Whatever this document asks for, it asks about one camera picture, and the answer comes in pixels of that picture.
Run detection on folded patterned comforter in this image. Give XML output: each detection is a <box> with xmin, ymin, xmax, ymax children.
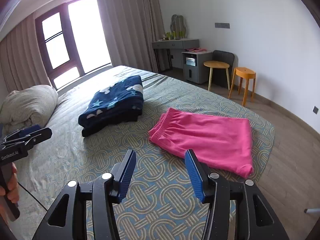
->
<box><xmin>1</xmin><ymin>85</ymin><xmax>58</xmax><ymax>135</ymax></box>

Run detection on pink fleece pants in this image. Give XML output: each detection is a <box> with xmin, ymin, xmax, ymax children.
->
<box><xmin>149</xmin><ymin>108</ymin><xmax>254</xmax><ymax>178</ymax></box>

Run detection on person's left hand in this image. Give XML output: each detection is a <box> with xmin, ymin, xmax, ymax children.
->
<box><xmin>0</xmin><ymin>163</ymin><xmax>20</xmax><ymax>205</ymax></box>

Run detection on patterned blue-gold bedspread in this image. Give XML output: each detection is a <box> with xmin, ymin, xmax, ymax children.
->
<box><xmin>11</xmin><ymin>66</ymin><xmax>275</xmax><ymax>239</ymax></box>

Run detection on navy star-print folded blanket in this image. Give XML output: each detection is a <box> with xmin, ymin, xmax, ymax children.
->
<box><xmin>78</xmin><ymin>75</ymin><xmax>144</xmax><ymax>137</ymax></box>

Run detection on grey bedside cabinet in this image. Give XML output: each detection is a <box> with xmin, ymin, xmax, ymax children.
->
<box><xmin>182</xmin><ymin>51</ymin><xmax>213</xmax><ymax>84</ymax></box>

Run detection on dark grey chair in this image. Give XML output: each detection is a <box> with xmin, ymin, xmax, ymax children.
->
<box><xmin>212</xmin><ymin>50</ymin><xmax>235</xmax><ymax>90</ymax></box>

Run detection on grey wall switch panel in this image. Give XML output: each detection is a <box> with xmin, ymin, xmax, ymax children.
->
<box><xmin>215</xmin><ymin>23</ymin><xmax>230</xmax><ymax>29</ymax></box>

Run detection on grey vanity desk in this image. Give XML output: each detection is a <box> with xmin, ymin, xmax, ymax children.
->
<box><xmin>151</xmin><ymin>38</ymin><xmax>200</xmax><ymax>73</ymax></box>

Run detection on wooden framed window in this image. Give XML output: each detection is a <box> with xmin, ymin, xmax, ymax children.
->
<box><xmin>35</xmin><ymin>0</ymin><xmax>111</xmax><ymax>90</ymax></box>

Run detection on wavy vanity mirror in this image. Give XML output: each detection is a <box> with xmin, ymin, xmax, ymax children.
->
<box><xmin>170</xmin><ymin>14</ymin><xmax>188</xmax><ymax>40</ymax></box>

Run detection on beige curtain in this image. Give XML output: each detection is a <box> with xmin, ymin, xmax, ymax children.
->
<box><xmin>1</xmin><ymin>0</ymin><xmax>164</xmax><ymax>92</ymax></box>

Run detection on round wooden side table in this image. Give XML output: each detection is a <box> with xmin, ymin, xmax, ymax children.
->
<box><xmin>203</xmin><ymin>61</ymin><xmax>231</xmax><ymax>91</ymax></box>

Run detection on orange wooden stool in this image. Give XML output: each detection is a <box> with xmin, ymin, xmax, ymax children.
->
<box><xmin>228</xmin><ymin>67</ymin><xmax>257</xmax><ymax>107</ymax></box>

